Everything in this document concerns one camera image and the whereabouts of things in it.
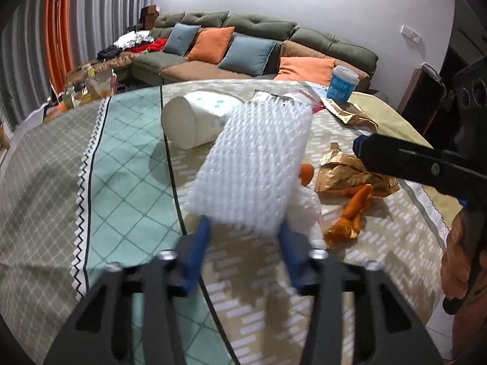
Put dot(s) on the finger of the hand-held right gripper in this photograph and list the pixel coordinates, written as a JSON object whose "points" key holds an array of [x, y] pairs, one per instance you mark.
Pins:
{"points": [[411, 163]]}

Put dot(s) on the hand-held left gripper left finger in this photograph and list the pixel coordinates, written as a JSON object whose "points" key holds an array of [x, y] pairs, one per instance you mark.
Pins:
{"points": [[198, 245]]}

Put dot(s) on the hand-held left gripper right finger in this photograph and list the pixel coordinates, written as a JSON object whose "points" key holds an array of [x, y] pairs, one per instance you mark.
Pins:
{"points": [[292, 253]]}

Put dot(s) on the gold wrapper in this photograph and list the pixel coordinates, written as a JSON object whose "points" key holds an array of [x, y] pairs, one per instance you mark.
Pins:
{"points": [[350, 175]]}

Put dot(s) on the white foam net wrap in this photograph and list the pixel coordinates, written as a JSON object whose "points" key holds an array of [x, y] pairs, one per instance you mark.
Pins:
{"points": [[255, 167]]}

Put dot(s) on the person's right forearm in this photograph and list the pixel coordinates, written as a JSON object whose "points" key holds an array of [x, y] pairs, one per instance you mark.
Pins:
{"points": [[471, 334]]}

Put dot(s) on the person's right hand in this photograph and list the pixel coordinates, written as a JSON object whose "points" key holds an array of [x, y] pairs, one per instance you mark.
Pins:
{"points": [[454, 262]]}

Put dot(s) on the white plastic bag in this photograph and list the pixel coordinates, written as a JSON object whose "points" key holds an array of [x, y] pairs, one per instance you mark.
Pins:
{"points": [[308, 213]]}

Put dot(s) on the yellow cloth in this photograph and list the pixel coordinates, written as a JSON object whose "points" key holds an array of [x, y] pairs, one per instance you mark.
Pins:
{"points": [[395, 121]]}

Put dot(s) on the brown wooden chair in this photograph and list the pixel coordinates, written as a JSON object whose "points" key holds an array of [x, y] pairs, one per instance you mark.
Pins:
{"points": [[422, 99]]}

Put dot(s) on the orange wrapper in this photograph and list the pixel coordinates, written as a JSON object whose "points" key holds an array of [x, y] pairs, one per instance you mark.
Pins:
{"points": [[354, 209]]}

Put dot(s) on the gold foil packet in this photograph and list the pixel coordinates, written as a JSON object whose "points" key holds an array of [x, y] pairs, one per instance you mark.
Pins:
{"points": [[350, 116]]}

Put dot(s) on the patterned tablecloth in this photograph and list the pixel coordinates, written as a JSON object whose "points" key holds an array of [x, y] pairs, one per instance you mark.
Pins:
{"points": [[125, 182]]}

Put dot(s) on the blue cup white lid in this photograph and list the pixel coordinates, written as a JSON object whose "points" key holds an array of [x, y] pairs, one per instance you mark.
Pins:
{"points": [[342, 85]]}

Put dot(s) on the clear zip bag red strip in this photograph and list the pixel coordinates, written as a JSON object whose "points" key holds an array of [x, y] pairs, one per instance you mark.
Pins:
{"points": [[310, 99]]}

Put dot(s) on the white dotted paper cup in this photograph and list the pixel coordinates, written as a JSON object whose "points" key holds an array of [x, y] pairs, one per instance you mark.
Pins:
{"points": [[190, 121]]}

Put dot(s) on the orange cushion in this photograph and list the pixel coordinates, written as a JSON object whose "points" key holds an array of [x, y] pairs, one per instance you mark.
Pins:
{"points": [[304, 70], [211, 45]]}

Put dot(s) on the green brown sofa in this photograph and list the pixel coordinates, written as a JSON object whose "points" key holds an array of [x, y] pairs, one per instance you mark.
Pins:
{"points": [[334, 42]]}

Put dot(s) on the black silver packet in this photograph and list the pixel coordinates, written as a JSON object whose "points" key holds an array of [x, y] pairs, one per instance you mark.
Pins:
{"points": [[272, 98]]}

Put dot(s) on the clear snack bag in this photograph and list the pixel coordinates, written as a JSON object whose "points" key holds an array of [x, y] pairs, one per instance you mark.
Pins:
{"points": [[99, 85]]}

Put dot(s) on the black coffee table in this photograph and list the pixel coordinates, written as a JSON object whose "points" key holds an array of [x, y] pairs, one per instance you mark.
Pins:
{"points": [[76, 99]]}

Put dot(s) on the blue cushion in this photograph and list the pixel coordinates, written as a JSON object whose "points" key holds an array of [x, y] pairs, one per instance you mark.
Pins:
{"points": [[247, 56], [180, 40]]}

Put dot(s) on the red cloth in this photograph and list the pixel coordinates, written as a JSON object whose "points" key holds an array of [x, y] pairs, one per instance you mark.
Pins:
{"points": [[152, 45]]}

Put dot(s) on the black clothes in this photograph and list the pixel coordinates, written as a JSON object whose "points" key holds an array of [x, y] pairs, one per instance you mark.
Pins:
{"points": [[108, 52]]}

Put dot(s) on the white clothes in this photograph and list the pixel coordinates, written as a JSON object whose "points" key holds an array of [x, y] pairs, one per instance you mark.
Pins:
{"points": [[131, 38]]}

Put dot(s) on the brown box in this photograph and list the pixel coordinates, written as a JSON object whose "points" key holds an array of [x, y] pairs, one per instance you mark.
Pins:
{"points": [[149, 16]]}

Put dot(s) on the grey curtain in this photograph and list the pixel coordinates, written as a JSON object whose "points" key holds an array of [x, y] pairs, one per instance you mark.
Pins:
{"points": [[106, 7], [26, 45]]}

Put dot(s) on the orange curtain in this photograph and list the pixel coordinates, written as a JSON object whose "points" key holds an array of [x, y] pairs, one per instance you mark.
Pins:
{"points": [[57, 30]]}

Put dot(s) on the white wall switch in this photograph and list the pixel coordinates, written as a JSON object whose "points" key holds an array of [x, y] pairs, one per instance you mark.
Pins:
{"points": [[411, 33]]}

